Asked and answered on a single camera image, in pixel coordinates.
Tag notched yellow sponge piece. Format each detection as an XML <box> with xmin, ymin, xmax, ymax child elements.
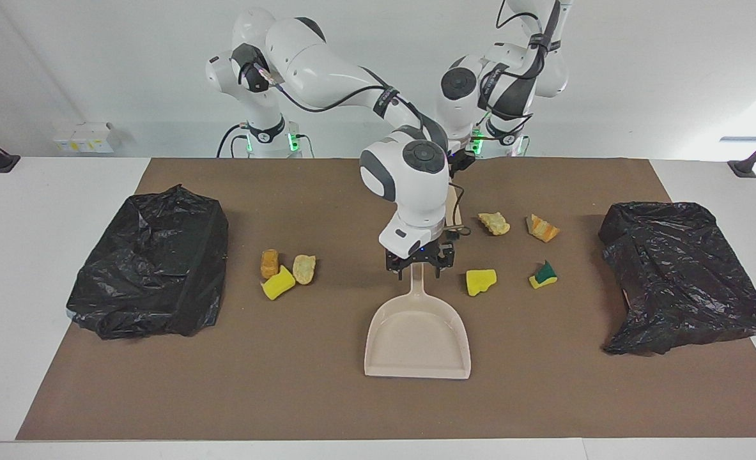
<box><xmin>467</xmin><ymin>269</ymin><xmax>498</xmax><ymax>297</ymax></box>

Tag beige hand brush black bristles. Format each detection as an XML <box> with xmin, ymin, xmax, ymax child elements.
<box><xmin>445</xmin><ymin>184</ymin><xmax>467</xmax><ymax>232</ymax></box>

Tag beige plastic dustpan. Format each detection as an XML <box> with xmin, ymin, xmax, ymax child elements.
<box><xmin>364</xmin><ymin>261</ymin><xmax>472</xmax><ymax>380</ymax></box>

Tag pale bread chunk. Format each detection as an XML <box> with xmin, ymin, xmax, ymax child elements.
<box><xmin>293</xmin><ymin>254</ymin><xmax>317</xmax><ymax>286</ymax></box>
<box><xmin>477</xmin><ymin>212</ymin><xmax>511</xmax><ymax>236</ymax></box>

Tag orange crust bread chunk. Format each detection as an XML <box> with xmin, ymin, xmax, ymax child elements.
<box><xmin>526</xmin><ymin>214</ymin><xmax>560</xmax><ymax>243</ymax></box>

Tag green and yellow sponge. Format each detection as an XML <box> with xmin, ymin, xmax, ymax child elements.
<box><xmin>529</xmin><ymin>260</ymin><xmax>559</xmax><ymax>289</ymax></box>

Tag crumpled black bag lined bin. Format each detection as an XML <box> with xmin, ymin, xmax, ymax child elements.
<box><xmin>598</xmin><ymin>201</ymin><xmax>756</xmax><ymax>356</ymax></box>

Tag boxy black bag lined bin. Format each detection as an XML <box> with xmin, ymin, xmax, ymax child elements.
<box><xmin>66</xmin><ymin>185</ymin><xmax>229</xmax><ymax>340</ymax></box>

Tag brown table mat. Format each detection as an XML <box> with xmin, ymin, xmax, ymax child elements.
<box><xmin>15</xmin><ymin>158</ymin><xmax>756</xmax><ymax>440</ymax></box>

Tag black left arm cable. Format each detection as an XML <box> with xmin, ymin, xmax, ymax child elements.
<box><xmin>477</xmin><ymin>0</ymin><xmax>564</xmax><ymax>125</ymax></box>

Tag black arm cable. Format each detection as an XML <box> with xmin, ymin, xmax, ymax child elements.
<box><xmin>477</xmin><ymin>0</ymin><xmax>564</xmax><ymax>125</ymax></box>
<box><xmin>256</xmin><ymin>61</ymin><xmax>471</xmax><ymax>240</ymax></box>

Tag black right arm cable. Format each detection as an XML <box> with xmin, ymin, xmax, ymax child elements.
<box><xmin>256</xmin><ymin>61</ymin><xmax>471</xmax><ymax>240</ymax></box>

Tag black right base cable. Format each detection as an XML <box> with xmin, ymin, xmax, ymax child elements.
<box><xmin>217</xmin><ymin>123</ymin><xmax>251</xmax><ymax>158</ymax></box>

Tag white wall socket box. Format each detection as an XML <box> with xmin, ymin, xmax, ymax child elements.
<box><xmin>53</xmin><ymin>122</ymin><xmax>121</xmax><ymax>154</ymax></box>

